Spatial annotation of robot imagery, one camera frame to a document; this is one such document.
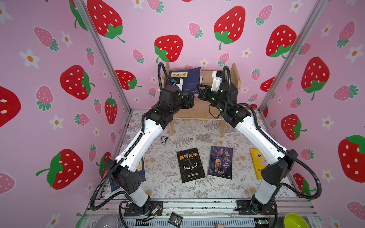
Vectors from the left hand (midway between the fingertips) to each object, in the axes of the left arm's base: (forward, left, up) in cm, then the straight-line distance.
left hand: (189, 94), depth 71 cm
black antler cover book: (-21, -1, -40) cm, 45 cm away
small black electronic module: (-49, +6, -39) cm, 63 cm away
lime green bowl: (-49, -52, -40) cm, 82 cm away
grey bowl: (-50, +40, -39) cm, 75 cm away
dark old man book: (-18, -21, -40) cm, 49 cm away
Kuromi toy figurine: (-2, +18, -39) cm, 43 cm away
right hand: (0, -3, +5) cm, 6 cm away
